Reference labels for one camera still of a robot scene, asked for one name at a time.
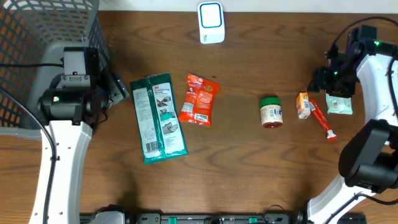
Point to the red stick packet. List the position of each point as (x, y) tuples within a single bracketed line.
[(330, 135)]

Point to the grey plastic mesh basket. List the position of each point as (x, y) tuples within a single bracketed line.
[(34, 34)]

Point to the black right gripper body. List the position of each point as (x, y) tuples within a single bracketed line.
[(341, 82)]

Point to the light teal wipes packet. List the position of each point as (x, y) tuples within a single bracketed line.
[(338, 105)]

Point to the green lid jar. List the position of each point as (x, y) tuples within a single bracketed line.
[(271, 112)]

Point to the small orange box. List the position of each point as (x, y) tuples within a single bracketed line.
[(303, 107)]

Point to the orange red snack bag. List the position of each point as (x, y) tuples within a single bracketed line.
[(198, 103)]

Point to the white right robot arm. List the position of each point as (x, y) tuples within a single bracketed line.
[(368, 163)]

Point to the white barcode scanner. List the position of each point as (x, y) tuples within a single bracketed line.
[(211, 22)]

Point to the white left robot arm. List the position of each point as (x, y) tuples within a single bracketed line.
[(71, 111)]

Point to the green 3M cloth package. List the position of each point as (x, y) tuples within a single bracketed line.
[(157, 119)]

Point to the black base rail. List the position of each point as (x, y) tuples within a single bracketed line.
[(217, 218)]

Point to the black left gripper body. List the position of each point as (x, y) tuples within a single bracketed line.
[(117, 90)]

